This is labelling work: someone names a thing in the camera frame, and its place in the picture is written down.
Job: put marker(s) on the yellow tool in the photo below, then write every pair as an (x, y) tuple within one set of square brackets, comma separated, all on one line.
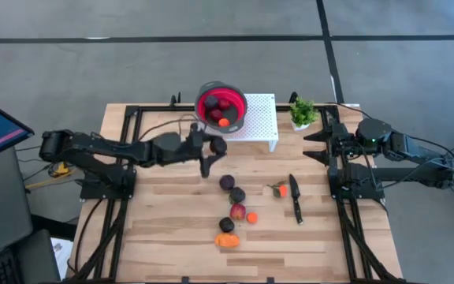
[(60, 169)]

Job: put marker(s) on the black frame bracket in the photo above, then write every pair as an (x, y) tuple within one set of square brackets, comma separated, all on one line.
[(293, 97), (176, 99)]

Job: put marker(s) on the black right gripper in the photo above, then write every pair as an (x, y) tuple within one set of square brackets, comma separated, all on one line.
[(341, 140)]

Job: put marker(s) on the red and yellow apple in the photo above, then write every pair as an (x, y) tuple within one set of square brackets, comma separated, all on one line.
[(237, 211)]

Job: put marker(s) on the red collapsible colander bowl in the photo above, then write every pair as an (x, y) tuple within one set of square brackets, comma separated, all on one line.
[(237, 103)]

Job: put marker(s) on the small orange mandarin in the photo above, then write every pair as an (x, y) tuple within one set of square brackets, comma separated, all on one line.
[(223, 122), (252, 217)]

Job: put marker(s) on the black kitchen knife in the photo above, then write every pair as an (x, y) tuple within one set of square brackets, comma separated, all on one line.
[(295, 197)]

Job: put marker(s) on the black aluminium table frame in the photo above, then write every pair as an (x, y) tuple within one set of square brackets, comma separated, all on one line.
[(131, 108)]

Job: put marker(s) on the dark purple plum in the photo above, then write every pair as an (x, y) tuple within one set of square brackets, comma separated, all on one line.
[(227, 225), (211, 102), (237, 195), (218, 145), (226, 182)]

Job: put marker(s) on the small green potted plant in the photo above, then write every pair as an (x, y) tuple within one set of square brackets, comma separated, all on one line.
[(302, 112)]

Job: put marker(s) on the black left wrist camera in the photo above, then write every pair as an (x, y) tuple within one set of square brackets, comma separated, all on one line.
[(197, 131)]

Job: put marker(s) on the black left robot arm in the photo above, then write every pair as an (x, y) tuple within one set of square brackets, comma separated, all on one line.
[(105, 144)]

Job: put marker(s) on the white paper sheet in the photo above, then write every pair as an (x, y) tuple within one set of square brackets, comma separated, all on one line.
[(63, 252)]

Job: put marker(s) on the black table edge clamp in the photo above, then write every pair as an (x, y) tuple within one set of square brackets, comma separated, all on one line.
[(185, 280), (270, 280)]

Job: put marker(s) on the white perforated shelf riser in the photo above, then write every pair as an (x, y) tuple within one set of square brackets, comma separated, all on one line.
[(260, 118)]

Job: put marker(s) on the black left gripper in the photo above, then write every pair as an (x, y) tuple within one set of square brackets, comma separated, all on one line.
[(203, 152)]

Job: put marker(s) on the red plum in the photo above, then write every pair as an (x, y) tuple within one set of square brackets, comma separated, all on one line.
[(224, 103), (216, 115)]

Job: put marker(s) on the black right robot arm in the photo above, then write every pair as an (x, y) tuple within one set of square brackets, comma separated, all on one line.
[(408, 148)]

